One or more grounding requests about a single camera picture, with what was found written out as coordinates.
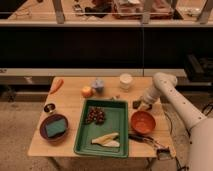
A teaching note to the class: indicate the small blue grey toy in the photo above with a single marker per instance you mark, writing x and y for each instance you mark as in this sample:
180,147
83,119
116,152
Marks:
98,85

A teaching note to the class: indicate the white cup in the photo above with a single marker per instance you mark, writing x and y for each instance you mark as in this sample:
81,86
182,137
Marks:
125,81

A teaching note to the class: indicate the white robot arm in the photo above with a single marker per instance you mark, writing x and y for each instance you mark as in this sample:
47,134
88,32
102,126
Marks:
200,157

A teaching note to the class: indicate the orange fruit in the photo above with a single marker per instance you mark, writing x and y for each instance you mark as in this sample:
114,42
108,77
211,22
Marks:
86,91

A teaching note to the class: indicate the green plastic tray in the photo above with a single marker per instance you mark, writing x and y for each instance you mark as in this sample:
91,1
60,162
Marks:
116,120

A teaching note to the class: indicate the orange red bowl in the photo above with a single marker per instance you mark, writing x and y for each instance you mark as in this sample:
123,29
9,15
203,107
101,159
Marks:
142,122

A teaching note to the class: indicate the dark purple bowl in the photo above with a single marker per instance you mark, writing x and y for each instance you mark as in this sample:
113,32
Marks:
48,120

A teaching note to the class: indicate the black handled brush tool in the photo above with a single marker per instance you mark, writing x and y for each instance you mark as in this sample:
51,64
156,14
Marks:
162,152

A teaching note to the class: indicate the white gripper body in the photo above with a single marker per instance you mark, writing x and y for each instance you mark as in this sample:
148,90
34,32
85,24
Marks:
150,95

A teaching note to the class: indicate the orange carrot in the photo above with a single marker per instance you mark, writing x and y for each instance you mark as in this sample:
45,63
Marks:
56,86

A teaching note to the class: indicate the small metal cup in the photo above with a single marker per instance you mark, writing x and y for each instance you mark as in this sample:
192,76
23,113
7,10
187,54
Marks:
49,108

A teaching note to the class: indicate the bunch of dark grapes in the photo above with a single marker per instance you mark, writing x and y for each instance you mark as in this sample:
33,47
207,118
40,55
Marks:
96,115

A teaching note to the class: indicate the teal sponge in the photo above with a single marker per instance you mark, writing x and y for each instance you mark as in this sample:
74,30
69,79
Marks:
55,127

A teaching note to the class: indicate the small metal object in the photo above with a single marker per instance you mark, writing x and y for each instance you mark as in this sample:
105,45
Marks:
115,97

